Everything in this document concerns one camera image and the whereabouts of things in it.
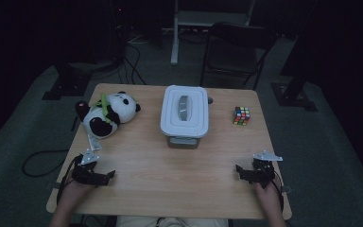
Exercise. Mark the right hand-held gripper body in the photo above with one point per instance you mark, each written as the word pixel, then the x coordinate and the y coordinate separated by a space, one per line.
pixel 261 171

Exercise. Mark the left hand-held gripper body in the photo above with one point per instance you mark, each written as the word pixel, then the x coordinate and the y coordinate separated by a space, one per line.
pixel 86 171

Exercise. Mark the colourful puzzle cube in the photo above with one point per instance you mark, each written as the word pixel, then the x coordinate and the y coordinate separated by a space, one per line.
pixel 241 116

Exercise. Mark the panda plush toy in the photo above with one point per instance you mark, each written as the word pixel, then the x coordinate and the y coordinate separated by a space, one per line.
pixel 113 113

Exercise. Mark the clear storage box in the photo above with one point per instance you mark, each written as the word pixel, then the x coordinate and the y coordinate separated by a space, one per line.
pixel 183 142

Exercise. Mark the white box lid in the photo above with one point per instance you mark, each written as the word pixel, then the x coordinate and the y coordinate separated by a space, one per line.
pixel 186 110

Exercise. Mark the person's left hand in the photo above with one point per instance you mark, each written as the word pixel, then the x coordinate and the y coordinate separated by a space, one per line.
pixel 72 194

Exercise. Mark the person's right hand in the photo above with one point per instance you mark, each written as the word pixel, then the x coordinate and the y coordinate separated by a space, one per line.
pixel 268 198

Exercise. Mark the black floor strip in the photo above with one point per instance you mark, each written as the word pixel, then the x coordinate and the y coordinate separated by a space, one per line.
pixel 74 123

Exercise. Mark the black stand base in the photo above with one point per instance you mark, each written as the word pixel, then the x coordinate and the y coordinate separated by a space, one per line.
pixel 293 97
pixel 67 83

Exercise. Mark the black folding chair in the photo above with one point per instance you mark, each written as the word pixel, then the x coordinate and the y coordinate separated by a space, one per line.
pixel 236 47

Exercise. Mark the black equipment tower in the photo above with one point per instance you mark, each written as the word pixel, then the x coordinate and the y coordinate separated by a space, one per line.
pixel 118 28

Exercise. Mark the white metal stand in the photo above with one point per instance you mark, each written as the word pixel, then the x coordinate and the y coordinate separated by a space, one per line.
pixel 182 19

